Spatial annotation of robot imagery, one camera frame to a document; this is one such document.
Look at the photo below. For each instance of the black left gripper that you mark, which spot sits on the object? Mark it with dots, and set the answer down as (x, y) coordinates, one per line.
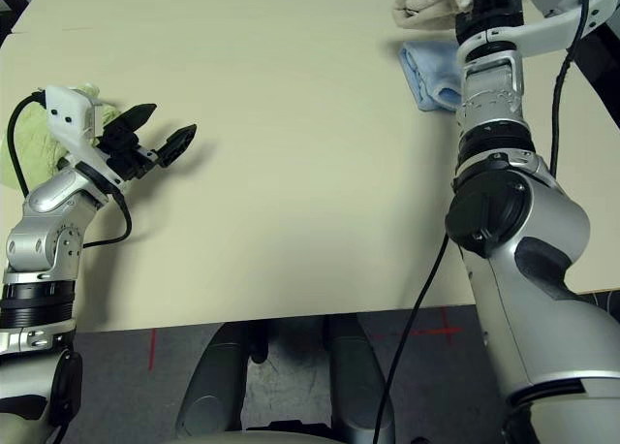
(126, 155)

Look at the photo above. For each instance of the dark grey robot right leg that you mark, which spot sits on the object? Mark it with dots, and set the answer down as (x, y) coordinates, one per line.
(358, 386)

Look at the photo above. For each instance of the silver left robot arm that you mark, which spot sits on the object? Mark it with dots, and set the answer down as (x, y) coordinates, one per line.
(43, 221)

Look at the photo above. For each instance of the pale robot torso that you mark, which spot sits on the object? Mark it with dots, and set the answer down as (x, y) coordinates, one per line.
(266, 436)

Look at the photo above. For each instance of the dark grey robot left leg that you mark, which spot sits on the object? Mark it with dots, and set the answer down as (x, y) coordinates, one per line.
(213, 386)

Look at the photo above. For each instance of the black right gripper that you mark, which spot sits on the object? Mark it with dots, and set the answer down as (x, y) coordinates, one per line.
(489, 12)

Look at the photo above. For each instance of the dark grey robot leg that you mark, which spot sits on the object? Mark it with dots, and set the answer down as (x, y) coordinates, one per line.
(358, 386)
(213, 386)

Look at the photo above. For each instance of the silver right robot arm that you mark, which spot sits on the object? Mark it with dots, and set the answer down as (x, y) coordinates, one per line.
(508, 221)

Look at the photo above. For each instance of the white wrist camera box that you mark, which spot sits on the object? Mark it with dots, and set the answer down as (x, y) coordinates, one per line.
(557, 22)
(72, 119)

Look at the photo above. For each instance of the folded light blue towel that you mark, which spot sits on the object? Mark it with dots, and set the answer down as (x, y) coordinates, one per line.
(431, 75)

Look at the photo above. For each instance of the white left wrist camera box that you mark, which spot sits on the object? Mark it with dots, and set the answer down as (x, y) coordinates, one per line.
(72, 119)

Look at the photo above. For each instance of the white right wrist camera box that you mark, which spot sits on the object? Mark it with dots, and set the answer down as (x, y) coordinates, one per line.
(557, 22)

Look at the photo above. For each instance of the crumpled light green towel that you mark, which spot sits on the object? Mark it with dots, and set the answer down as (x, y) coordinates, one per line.
(29, 143)

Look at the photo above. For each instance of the beige towel with white trim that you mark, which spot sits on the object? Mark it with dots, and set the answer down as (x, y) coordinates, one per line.
(426, 3)

